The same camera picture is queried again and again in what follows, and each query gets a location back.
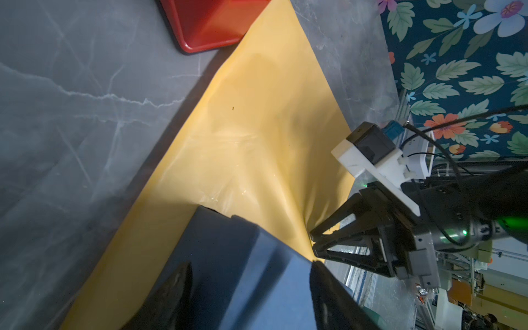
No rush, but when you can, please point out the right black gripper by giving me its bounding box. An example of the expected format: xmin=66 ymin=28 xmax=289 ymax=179
xmin=310 ymin=182 xmax=496 ymax=289

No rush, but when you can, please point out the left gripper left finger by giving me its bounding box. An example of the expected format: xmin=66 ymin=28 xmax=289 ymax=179
xmin=122 ymin=263 xmax=193 ymax=330

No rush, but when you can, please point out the red tape dispenser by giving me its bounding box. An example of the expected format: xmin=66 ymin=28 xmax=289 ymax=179
xmin=160 ymin=0 xmax=269 ymax=54

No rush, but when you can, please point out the blue gift box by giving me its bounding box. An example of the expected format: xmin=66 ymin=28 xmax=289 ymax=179
xmin=148 ymin=207 xmax=316 ymax=329

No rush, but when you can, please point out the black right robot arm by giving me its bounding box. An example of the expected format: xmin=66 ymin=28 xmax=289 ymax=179
xmin=310 ymin=162 xmax=527 ymax=288

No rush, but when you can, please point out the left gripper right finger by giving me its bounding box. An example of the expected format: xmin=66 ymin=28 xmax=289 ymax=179
xmin=309 ymin=261 xmax=380 ymax=330

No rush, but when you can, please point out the yellow wrapping paper sheet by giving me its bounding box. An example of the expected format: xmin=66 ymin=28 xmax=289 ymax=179
xmin=62 ymin=1 xmax=354 ymax=329

